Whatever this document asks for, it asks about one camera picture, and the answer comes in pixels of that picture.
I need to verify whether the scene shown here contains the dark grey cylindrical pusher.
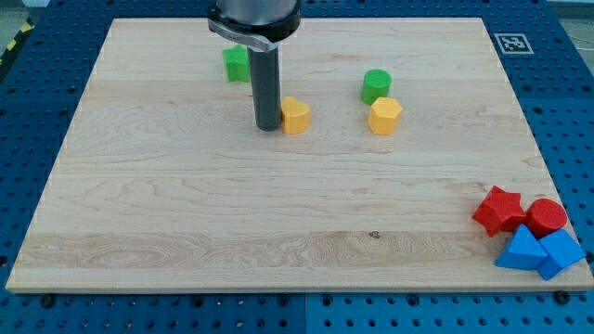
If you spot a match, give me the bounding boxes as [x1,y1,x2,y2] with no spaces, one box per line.
[248,47,281,132]

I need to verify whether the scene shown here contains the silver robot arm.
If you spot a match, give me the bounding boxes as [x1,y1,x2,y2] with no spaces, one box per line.
[206,0,301,131]

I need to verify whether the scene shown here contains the yellow heart block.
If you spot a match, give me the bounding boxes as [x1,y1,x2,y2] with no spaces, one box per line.
[281,96,311,135]

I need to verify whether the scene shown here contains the yellow hexagon block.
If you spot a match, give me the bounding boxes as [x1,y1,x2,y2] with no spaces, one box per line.
[368,97,404,135]

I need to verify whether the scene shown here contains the green star block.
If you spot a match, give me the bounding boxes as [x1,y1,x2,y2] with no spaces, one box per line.
[222,45,251,83]

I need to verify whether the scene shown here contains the green cylinder block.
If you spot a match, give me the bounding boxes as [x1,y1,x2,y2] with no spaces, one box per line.
[361,69,392,105]

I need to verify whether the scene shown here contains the wooden board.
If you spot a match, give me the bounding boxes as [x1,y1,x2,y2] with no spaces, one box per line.
[6,18,593,294]

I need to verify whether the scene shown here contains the white fiducial marker tag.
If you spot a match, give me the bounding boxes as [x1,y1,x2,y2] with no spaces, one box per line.
[494,32,534,55]

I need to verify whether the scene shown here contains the red star block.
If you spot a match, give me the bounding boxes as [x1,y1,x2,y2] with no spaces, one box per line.
[471,186,526,237]

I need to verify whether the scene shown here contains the red cylinder block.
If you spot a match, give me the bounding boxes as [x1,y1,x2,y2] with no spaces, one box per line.
[525,199,568,238]

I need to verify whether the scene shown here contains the blue triangle block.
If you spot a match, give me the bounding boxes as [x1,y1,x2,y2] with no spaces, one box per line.
[495,225,549,271]

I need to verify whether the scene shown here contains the blue cube block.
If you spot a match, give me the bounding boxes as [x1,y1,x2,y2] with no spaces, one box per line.
[536,229,586,280]

